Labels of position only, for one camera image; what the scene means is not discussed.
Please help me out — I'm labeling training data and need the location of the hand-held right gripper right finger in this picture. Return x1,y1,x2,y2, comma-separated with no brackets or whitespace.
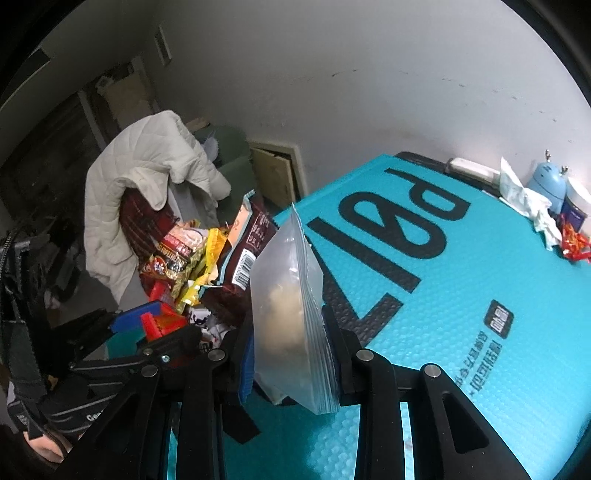
321,305,532,480

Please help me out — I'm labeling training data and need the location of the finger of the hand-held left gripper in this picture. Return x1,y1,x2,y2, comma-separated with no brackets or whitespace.
54,300,163,357
68,324,205,385

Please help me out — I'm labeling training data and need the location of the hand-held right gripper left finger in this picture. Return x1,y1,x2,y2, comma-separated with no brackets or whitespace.
55,318,259,480

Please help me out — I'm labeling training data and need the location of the red plastic mesh basket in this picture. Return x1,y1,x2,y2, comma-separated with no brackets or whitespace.
139,279,190,342

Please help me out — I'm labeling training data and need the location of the white peanut snack packet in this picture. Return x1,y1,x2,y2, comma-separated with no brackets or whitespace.
187,307,232,344

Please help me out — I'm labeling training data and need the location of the long brown snack packet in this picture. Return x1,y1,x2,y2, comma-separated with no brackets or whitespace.
141,240,204,282

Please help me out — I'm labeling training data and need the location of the clear zip bag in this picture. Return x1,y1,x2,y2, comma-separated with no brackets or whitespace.
249,203,340,416

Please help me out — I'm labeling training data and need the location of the red cartoon snack packet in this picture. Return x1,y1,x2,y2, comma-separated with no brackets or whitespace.
159,226,206,252

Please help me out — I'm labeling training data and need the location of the yellow snack packet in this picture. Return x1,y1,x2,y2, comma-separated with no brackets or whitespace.
173,228,229,315

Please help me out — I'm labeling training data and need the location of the dark brown snack packet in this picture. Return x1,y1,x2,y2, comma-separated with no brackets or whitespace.
217,189,278,324

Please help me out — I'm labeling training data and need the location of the person's left hand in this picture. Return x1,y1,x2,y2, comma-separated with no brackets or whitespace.
9,383,121,464

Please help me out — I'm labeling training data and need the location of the red plaid cloth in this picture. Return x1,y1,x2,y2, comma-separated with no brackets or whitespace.
121,187,181,273

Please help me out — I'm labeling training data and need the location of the white quilted jacket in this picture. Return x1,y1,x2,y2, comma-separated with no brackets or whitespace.
85,111,232,301

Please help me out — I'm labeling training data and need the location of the teal printed bubble mat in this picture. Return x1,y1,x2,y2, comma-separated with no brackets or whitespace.
106,152,591,480

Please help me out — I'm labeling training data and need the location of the dark cabinet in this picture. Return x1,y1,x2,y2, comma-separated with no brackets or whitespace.
0,88,112,232

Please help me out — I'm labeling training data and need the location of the green chair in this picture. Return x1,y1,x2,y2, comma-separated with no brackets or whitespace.
194,127,254,222

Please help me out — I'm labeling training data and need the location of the wooden board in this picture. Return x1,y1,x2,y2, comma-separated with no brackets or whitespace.
249,141,308,210

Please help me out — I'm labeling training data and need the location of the beige cardboard sheet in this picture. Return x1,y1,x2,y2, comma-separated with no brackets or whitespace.
99,69,153,130

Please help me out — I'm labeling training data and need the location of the white flat adapter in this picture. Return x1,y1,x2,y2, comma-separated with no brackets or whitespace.
447,157,502,178

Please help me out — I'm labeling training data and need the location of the crumpled white tissue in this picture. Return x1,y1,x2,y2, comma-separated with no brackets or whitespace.
499,157,552,217
531,210,564,250

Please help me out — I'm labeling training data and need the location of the red candy bag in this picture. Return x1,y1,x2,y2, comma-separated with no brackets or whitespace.
556,219,591,264

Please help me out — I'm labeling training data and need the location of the blue deer humidifier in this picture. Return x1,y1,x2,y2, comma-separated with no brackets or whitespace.
526,150,568,213

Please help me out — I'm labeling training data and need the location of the dark jar with white lid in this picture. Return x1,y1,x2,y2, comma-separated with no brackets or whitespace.
563,178,591,229

